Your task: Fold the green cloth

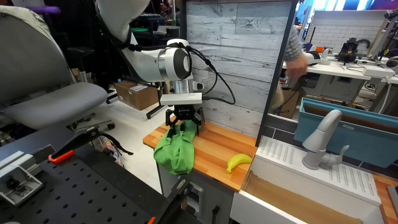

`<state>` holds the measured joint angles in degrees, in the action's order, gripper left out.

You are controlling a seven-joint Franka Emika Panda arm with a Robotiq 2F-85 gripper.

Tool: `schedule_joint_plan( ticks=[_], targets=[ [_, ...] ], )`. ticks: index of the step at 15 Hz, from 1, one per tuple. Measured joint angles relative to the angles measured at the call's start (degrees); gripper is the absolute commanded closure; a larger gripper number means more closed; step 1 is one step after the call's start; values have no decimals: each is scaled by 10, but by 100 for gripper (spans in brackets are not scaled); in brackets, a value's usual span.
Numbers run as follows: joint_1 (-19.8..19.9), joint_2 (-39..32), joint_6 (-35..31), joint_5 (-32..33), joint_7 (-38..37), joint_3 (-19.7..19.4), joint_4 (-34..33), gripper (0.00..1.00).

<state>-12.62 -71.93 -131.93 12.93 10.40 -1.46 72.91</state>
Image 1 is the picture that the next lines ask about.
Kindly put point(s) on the grey faucet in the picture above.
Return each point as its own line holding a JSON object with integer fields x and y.
{"x": 321, "y": 131}

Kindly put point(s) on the yellow toy banana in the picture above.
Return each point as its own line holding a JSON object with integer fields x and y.
{"x": 238, "y": 161}

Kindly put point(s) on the grey wood wall panel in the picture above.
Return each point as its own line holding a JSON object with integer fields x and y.
{"x": 244, "y": 62}

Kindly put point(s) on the white sink basin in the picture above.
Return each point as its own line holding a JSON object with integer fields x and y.
{"x": 315, "y": 186}

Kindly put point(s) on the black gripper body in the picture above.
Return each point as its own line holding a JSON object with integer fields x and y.
{"x": 184, "y": 110}

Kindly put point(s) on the black perforated board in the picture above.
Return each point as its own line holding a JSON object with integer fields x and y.
{"x": 82, "y": 194}

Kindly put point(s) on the teal storage bin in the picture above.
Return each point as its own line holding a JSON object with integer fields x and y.
{"x": 365, "y": 136}

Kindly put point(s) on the person in grey sweater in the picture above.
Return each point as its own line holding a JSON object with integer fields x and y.
{"x": 295, "y": 49}

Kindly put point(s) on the brown cardboard box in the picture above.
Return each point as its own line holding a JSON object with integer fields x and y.
{"x": 134, "y": 94}

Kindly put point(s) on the black lab device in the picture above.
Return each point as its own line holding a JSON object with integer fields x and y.
{"x": 352, "y": 49}

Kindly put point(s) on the black clamp orange tip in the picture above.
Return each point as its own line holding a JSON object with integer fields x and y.
{"x": 169, "y": 202}
{"x": 78, "y": 143}

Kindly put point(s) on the white lab desk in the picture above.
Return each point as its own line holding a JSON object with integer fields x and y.
{"x": 352, "y": 70}

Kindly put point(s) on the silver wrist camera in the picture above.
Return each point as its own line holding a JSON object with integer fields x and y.
{"x": 182, "y": 98}

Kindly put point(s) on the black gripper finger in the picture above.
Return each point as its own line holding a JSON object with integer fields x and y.
{"x": 198, "y": 124}
{"x": 170, "y": 124}

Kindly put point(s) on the grey metal bracket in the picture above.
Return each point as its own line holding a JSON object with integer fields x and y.
{"x": 19, "y": 177}

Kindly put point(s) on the green cloth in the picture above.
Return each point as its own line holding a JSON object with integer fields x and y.
{"x": 175, "y": 149}

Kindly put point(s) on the grey padded office chair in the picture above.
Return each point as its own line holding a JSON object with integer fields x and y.
{"x": 41, "y": 62}

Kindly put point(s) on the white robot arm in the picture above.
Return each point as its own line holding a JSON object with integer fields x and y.
{"x": 144, "y": 63}

